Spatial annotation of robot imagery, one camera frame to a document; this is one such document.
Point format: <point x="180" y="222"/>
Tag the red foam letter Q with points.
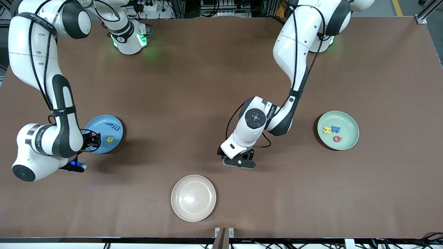
<point x="335" y="139"/>

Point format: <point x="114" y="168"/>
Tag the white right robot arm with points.
<point x="34" y="52"/>

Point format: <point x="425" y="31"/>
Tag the bag of orange items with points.
<point x="280" y="12"/>

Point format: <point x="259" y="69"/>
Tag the grey bracket with post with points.
<point x="224" y="238"/>

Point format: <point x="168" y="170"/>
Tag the yellow foam letter H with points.
<point x="327" y="130"/>

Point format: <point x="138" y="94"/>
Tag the blue round plate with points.
<point x="114" y="147"/>

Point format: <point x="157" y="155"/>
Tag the white power strip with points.
<point x="221" y="14"/>

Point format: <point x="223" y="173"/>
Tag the black table edge bar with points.
<point x="104" y="239"/>

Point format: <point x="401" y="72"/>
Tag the blue foam capital M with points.
<point x="335" y="130"/>

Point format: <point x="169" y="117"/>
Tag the green round plate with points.
<point x="346" y="119"/>

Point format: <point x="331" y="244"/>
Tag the blue foam lowercase m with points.
<point x="116" y="128"/>

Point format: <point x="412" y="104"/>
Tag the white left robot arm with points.
<point x="294" y="45"/>

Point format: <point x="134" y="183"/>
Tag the aluminium frame profile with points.
<point x="429" y="10"/>

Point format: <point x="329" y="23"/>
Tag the beige round plate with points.
<point x="193" y="199"/>

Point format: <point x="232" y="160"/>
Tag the blue foam letter a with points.
<point x="110" y="123"/>

